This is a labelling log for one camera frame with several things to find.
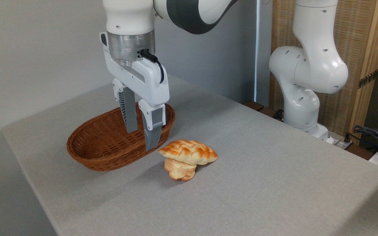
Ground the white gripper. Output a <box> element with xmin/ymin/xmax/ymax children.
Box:
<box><xmin>99</xmin><ymin>32</ymin><xmax>170</xmax><ymax>151</ymax></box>

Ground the braided golden bread loaf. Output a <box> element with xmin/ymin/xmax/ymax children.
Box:
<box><xmin>158</xmin><ymin>139</ymin><xmax>218</xmax><ymax>166</ymax></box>

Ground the round golden bread roll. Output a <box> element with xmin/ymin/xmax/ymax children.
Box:
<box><xmin>164</xmin><ymin>158</ymin><xmax>198</xmax><ymax>182</ymax></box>

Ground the brown wicker basket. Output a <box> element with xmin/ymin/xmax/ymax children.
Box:
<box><xmin>67</xmin><ymin>102</ymin><xmax>176</xmax><ymax>172</ymax></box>

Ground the dark wooden base block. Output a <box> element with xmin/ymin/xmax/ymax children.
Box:
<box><xmin>243</xmin><ymin>100</ymin><xmax>265</xmax><ymax>112</ymax></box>
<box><xmin>259</xmin><ymin>107</ymin><xmax>284</xmax><ymax>122</ymax></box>

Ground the wooden woven folding screen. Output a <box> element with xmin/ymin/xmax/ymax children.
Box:
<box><xmin>269</xmin><ymin>0</ymin><xmax>378</xmax><ymax>145</ymax></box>

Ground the dark metal screen hinge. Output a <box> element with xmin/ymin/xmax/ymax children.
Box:
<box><xmin>358</xmin><ymin>69</ymin><xmax>378</xmax><ymax>89</ymax></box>

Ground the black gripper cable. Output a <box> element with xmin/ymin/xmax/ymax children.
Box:
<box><xmin>139</xmin><ymin>49</ymin><xmax>165</xmax><ymax>84</ymax></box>

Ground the white vertical wall post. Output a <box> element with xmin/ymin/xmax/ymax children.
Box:
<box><xmin>255</xmin><ymin>0</ymin><xmax>273</xmax><ymax>106</ymax></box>

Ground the grey cable bundle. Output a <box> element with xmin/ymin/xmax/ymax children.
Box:
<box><xmin>346</xmin><ymin>125</ymin><xmax>378</xmax><ymax>149</ymax></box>

